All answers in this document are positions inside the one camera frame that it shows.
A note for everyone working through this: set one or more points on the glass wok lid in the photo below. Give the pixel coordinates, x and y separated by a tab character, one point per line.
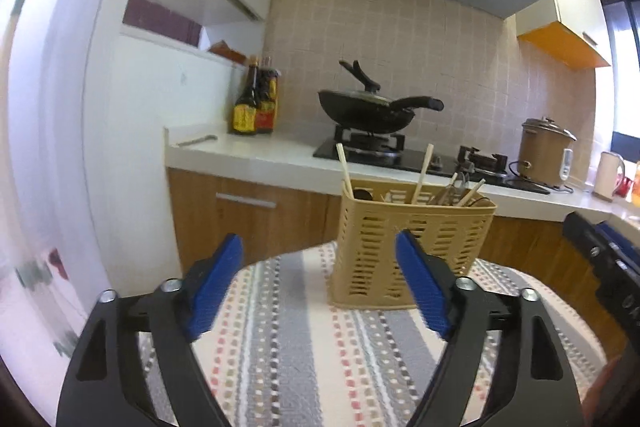
367	84

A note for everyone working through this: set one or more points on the tan plastic utensil basket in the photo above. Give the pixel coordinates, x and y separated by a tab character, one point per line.
370	247

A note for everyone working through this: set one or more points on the red container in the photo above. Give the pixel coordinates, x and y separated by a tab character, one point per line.
624	187

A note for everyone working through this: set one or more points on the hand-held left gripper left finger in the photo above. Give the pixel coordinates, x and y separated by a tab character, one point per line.
220	279

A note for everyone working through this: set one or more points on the orange bottle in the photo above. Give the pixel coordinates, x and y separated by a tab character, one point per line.
636	184

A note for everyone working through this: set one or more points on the striped woven cloth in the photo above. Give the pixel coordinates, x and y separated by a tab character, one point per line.
300	357

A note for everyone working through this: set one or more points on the cream electric kettle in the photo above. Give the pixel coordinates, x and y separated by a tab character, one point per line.
607	177

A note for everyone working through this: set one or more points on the dark soy sauce bottle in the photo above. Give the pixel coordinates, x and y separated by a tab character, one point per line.
245	107

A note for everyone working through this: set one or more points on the brown rice cooker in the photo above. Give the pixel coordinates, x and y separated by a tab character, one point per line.
542	157

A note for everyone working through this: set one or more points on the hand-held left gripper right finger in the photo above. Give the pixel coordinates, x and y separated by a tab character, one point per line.
420	279

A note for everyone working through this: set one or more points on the red label sauce bottle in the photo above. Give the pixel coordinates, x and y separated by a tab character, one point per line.
267	107

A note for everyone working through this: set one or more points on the black wok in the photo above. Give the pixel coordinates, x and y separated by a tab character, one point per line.
365	114

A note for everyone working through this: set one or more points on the person's right forearm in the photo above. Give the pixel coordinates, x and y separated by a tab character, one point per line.
607	392

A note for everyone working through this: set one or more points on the black glass gas stove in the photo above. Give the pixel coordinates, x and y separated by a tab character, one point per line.
390	157

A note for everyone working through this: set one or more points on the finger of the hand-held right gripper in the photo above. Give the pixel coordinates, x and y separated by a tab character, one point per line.
582	234
620	236

